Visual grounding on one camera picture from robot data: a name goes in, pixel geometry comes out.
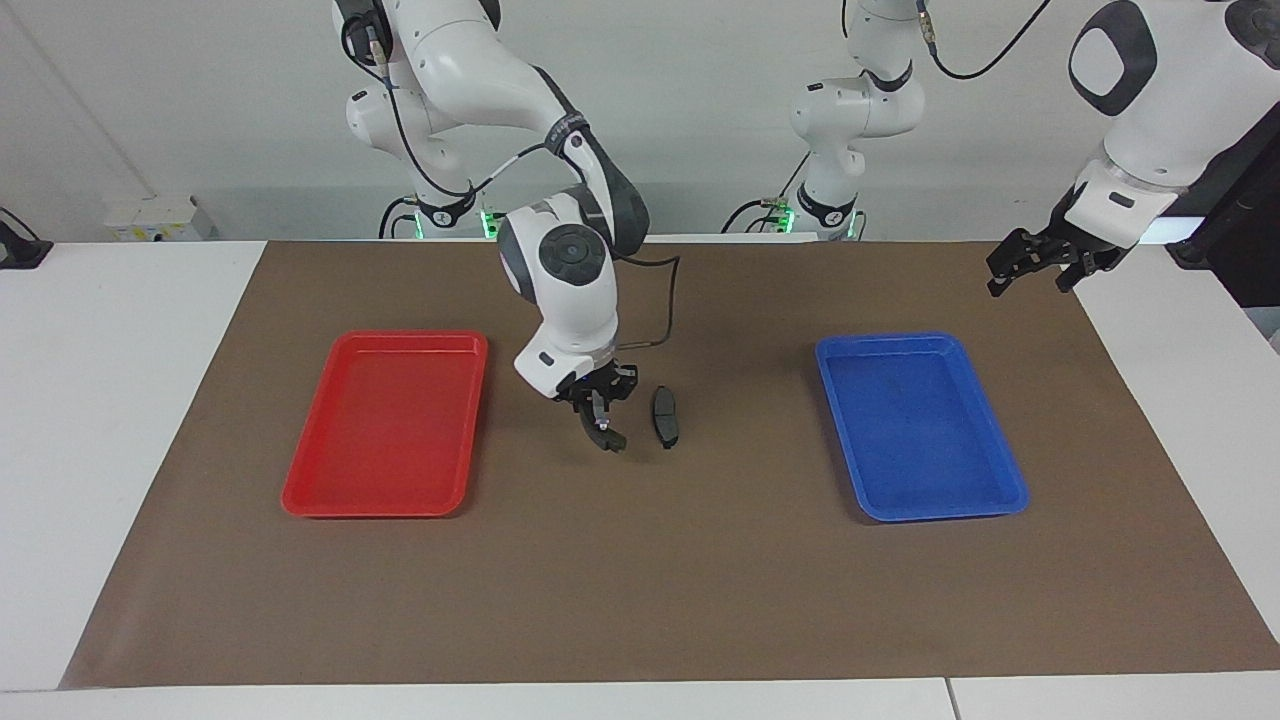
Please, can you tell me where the black base cable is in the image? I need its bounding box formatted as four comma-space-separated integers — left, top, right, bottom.
377, 195, 421, 241
722, 155, 811, 236

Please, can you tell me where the grey brake pad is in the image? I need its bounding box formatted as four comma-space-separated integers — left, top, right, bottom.
651, 384, 684, 452

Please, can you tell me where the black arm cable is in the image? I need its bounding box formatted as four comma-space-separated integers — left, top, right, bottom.
345, 15, 683, 353
915, 0, 1053, 81

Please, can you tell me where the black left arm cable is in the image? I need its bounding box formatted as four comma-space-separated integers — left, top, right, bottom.
915, 0, 1053, 81

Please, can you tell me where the blue plastic tray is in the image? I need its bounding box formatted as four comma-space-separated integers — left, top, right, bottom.
814, 332, 1031, 524

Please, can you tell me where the brown table mat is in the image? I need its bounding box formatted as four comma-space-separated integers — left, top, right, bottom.
58, 240, 1280, 691

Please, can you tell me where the red plastic tray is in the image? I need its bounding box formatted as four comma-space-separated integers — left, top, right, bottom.
280, 330, 490, 519

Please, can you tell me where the black monitor panel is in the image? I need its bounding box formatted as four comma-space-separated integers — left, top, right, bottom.
1165, 130, 1280, 309

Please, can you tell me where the white wall box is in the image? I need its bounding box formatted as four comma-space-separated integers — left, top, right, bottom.
104, 194, 217, 242

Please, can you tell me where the black left base cable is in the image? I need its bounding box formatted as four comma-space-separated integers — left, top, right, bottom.
722, 155, 811, 236

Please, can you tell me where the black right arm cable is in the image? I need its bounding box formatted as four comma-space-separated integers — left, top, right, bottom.
345, 15, 683, 353

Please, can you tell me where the black table clamp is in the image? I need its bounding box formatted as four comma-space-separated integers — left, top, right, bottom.
0, 207, 54, 270

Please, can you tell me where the black right base cable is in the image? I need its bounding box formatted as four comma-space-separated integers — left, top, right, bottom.
377, 195, 421, 241

